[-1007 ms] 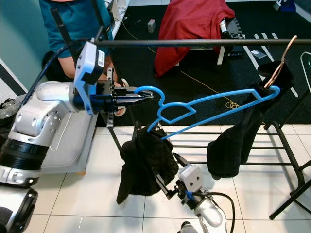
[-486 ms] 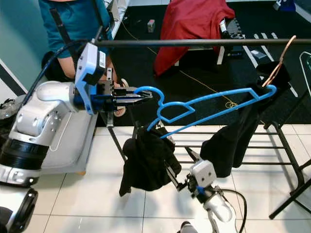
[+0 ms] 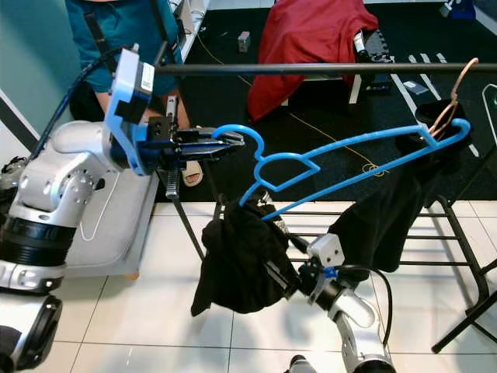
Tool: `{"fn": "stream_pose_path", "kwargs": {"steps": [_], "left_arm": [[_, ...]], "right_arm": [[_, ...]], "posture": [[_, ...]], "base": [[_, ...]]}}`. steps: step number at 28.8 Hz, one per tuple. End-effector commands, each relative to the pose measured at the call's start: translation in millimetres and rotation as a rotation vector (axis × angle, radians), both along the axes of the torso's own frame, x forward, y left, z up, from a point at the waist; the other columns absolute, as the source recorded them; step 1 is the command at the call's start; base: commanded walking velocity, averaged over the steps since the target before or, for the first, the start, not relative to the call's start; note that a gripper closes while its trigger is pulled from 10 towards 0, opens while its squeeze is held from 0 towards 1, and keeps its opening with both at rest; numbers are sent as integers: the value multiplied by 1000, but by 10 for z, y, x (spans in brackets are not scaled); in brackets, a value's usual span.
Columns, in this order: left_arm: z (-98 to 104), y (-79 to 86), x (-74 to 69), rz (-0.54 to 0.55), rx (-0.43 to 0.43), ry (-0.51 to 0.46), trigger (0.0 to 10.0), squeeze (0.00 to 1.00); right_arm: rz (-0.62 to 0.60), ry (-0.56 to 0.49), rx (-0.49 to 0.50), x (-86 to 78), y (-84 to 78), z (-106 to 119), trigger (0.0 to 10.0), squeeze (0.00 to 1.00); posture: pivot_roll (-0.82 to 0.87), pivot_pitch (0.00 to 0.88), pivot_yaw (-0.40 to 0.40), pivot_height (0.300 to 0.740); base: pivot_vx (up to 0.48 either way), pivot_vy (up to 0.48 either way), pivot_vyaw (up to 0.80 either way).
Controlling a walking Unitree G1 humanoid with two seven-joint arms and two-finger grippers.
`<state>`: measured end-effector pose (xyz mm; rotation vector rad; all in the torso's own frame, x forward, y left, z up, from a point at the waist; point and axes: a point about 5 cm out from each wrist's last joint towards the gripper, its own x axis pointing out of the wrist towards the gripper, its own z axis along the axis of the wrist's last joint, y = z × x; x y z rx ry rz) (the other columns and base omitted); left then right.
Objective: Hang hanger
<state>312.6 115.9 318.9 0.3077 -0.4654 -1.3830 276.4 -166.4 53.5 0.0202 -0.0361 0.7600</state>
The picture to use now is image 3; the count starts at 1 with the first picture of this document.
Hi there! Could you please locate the blue plastic hanger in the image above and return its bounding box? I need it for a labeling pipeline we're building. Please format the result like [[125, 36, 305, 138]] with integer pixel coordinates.
[[211, 117, 473, 222]]

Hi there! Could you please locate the blue dustpan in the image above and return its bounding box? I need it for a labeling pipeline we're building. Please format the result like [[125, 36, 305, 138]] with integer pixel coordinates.
[[440, 0, 476, 20]]

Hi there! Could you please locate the black printed t-shirt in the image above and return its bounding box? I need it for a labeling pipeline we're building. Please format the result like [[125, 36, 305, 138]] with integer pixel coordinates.
[[190, 204, 300, 315]]

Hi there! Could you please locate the plain black t-shirt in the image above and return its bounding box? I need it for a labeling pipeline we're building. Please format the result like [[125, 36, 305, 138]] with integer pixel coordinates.
[[326, 99, 471, 269]]

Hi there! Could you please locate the robot right leg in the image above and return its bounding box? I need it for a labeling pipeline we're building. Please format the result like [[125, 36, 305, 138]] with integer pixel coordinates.
[[287, 355, 315, 373]]

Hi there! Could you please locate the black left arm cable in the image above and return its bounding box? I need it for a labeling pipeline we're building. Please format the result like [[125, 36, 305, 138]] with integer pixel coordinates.
[[50, 48, 125, 145]]

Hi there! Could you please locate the black metal clothes rack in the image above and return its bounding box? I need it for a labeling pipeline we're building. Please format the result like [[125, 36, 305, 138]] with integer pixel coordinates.
[[82, 0, 497, 312]]

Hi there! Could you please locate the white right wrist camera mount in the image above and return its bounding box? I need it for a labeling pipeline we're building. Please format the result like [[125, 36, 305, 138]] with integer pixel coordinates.
[[307, 232, 346, 269]]

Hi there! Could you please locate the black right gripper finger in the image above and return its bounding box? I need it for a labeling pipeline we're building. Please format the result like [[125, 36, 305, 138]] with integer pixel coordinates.
[[263, 260, 304, 297], [283, 232, 314, 263]]

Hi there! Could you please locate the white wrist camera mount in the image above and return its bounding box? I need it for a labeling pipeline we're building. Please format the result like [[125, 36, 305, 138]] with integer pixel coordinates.
[[105, 48, 158, 176], [307, 232, 346, 269]]

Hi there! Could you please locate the white cable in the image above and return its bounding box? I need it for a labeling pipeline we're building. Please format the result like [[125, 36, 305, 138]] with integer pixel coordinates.
[[82, 171, 117, 242]]

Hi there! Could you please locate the black backpack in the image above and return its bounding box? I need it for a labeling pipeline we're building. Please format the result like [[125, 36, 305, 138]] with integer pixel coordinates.
[[68, 82, 109, 125]]

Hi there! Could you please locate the person in teal shorts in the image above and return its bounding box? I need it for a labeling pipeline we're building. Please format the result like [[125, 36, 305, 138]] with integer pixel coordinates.
[[64, 0, 203, 187]]

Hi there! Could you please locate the red cloth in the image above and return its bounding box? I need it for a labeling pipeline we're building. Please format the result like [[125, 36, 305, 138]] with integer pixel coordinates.
[[247, 0, 380, 123]]

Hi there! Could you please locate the black white machine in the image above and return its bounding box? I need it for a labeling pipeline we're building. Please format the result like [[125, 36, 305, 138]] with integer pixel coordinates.
[[352, 31, 395, 96]]

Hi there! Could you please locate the black folding chair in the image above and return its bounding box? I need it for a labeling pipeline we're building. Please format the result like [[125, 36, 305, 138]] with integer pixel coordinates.
[[431, 256, 497, 354]]

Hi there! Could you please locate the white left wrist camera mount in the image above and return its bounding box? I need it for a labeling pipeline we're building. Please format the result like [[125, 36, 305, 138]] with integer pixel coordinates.
[[105, 48, 158, 176]]

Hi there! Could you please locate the beige slide sandal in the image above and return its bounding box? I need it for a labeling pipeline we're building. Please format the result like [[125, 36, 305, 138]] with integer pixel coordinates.
[[180, 159, 203, 187]]

